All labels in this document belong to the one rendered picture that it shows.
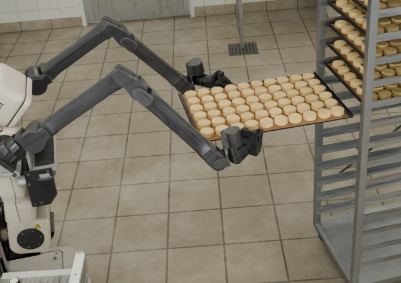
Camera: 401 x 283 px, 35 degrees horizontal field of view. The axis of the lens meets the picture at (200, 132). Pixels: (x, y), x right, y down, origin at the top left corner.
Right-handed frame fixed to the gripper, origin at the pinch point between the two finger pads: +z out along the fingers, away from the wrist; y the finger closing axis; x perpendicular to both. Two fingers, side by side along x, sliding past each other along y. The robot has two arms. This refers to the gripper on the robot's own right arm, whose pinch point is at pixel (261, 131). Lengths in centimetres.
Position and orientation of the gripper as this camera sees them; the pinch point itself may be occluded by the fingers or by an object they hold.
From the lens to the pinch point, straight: 233.7
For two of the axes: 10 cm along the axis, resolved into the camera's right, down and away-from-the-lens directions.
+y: -0.8, -8.5, -5.2
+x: -8.4, -2.2, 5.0
